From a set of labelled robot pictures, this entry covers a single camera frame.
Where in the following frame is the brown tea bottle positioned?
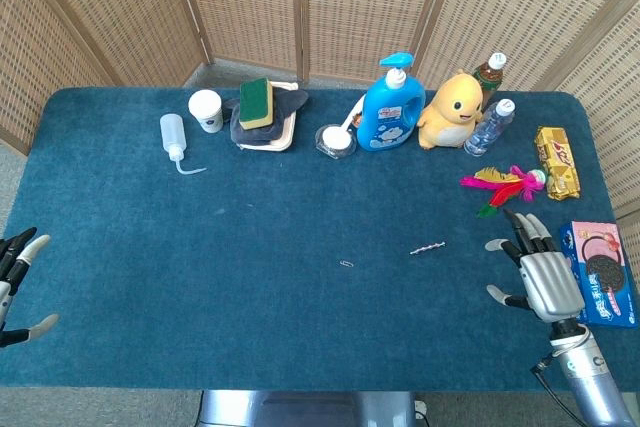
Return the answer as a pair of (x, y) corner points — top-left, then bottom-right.
(472, 52), (509, 113)

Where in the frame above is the small twisted screw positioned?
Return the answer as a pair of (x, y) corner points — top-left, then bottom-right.
(409, 241), (447, 256)

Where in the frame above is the blue pump soap bottle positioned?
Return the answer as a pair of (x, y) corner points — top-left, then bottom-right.
(356, 52), (427, 153)

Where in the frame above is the colourful feather shuttlecock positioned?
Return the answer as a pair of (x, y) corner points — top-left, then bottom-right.
(459, 164), (550, 219)

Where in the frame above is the woven bamboo folding screen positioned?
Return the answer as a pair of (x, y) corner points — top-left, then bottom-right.
(0, 0), (640, 221)

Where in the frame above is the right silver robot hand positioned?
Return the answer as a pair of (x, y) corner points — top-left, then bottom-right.
(484, 208), (586, 323)

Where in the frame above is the white paper cup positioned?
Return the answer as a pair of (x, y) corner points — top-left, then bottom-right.
(187, 89), (224, 135)

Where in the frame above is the yellow plush duck toy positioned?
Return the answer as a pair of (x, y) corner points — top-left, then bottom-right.
(416, 72), (485, 151)

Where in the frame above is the green yellow sponge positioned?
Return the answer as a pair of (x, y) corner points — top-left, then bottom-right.
(237, 78), (276, 131)

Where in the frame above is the blue oreo cookie box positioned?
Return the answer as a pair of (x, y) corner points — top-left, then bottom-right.
(558, 220), (640, 330)

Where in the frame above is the dark grey cloth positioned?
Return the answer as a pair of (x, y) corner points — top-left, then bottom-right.
(222, 89), (310, 146)

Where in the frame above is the cream plastic tray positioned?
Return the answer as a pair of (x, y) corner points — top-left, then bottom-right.
(236, 80), (300, 153)

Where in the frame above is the clear water bottle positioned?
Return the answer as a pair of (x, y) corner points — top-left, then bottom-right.
(463, 98), (517, 158)

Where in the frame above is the white dish brush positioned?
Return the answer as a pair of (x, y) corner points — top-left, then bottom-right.
(340, 94), (368, 134)

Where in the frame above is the clear squeeze wash bottle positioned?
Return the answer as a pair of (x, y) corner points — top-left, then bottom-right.
(159, 113), (208, 177)

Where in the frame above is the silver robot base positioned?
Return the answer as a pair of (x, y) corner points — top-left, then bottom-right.
(195, 389), (427, 427)

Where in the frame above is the gold snack package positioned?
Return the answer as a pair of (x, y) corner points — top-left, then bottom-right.
(534, 126), (583, 201)

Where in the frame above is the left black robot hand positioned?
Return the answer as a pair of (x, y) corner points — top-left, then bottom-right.
(0, 226), (60, 349)

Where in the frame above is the blue carpet table mat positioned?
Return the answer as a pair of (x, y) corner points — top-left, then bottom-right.
(0, 86), (640, 393)

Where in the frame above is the clear round lidded container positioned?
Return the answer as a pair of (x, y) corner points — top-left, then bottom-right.
(314, 123), (358, 162)

